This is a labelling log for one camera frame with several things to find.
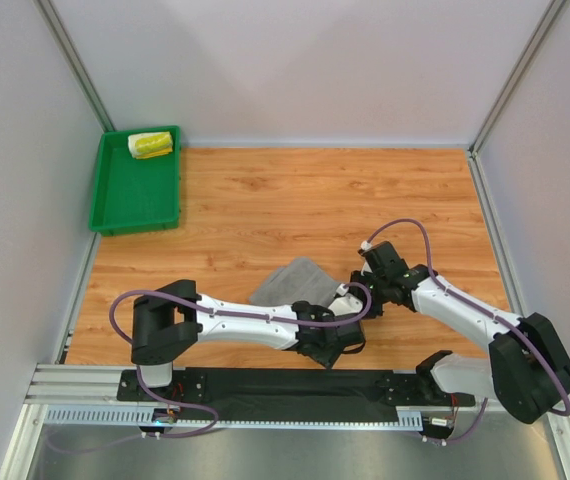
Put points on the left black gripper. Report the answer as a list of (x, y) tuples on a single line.
[(340, 345)]

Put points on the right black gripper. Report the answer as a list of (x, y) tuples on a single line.
[(363, 282)]

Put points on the grey towel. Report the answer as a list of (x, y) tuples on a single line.
[(301, 280)]

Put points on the yellow green patterned towel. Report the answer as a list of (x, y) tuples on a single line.
[(150, 144)]

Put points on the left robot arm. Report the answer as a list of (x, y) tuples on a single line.
[(169, 321)]

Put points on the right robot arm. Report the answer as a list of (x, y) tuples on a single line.
[(527, 368)]

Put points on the green plastic tray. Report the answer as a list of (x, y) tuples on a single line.
[(133, 195)]

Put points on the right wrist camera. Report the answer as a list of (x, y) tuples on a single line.
[(365, 251)]

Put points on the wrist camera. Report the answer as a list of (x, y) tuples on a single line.
[(346, 305), (365, 251)]

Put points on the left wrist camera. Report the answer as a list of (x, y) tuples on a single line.
[(346, 305)]

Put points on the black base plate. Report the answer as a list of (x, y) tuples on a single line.
[(303, 395)]

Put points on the right aluminium corner post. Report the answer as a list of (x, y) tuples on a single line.
[(542, 30)]

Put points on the aluminium corner post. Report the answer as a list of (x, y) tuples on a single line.
[(65, 43), (542, 30)]

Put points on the aluminium frame rail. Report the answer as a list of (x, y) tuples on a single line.
[(112, 396)]

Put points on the left aluminium corner post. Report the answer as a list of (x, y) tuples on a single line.
[(65, 43)]

